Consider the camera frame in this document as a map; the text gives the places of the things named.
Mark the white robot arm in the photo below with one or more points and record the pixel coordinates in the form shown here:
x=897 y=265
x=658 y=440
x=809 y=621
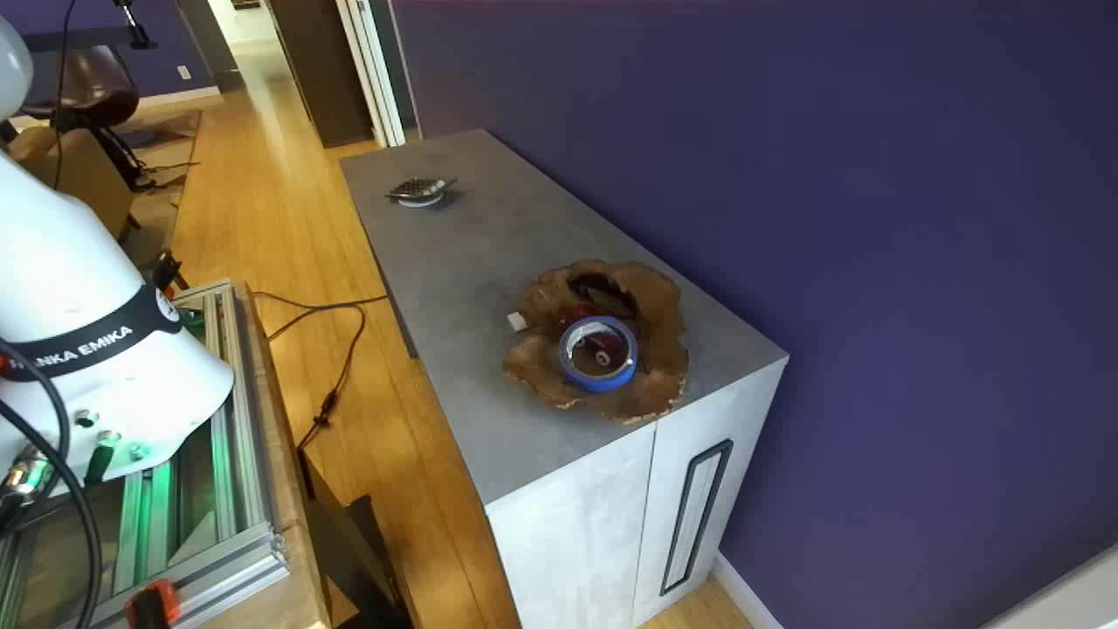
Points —
x=100 y=353

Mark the grey desk calculator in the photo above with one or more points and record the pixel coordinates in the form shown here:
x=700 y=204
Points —
x=419 y=194

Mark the small white paper tag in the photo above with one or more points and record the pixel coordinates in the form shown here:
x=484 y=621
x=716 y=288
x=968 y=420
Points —
x=516 y=318

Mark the brown leaf-shaped tray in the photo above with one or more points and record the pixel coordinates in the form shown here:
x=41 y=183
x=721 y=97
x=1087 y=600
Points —
x=632 y=292

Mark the grey concrete-look cabinet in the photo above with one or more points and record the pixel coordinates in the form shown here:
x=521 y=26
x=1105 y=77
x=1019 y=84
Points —
x=596 y=522

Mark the dark office chair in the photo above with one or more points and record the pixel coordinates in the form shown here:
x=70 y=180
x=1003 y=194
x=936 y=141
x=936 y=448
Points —
x=95 y=94

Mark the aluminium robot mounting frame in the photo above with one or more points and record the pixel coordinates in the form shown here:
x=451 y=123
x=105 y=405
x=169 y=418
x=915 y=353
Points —
x=203 y=525

